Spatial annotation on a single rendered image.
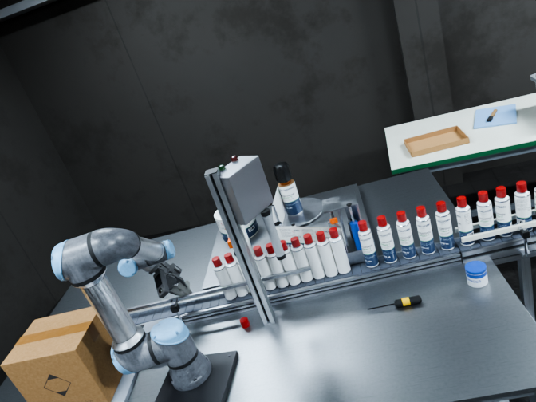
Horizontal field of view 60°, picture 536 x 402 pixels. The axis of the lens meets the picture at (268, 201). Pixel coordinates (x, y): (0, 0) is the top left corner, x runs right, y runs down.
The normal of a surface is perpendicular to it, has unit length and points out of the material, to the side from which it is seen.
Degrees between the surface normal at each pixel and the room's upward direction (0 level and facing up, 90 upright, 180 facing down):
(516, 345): 0
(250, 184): 90
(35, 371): 90
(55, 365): 90
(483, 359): 0
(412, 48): 90
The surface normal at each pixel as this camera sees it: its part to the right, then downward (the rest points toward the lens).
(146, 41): -0.16, 0.47
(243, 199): 0.76, 0.05
